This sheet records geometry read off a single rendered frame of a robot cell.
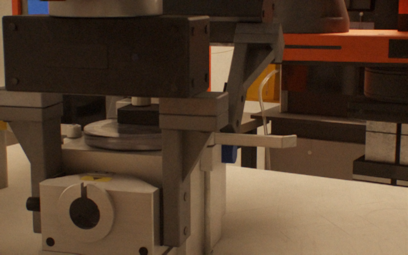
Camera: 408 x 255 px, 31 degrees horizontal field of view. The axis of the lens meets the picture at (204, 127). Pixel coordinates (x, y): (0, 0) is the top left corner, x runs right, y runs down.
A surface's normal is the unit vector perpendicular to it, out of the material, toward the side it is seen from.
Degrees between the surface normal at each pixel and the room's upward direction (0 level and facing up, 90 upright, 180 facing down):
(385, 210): 0
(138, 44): 90
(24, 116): 90
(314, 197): 0
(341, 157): 90
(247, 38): 50
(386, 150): 90
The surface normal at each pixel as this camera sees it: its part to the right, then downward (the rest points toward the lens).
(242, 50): -0.22, -0.50
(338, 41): -0.25, 0.18
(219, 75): -0.48, 0.16
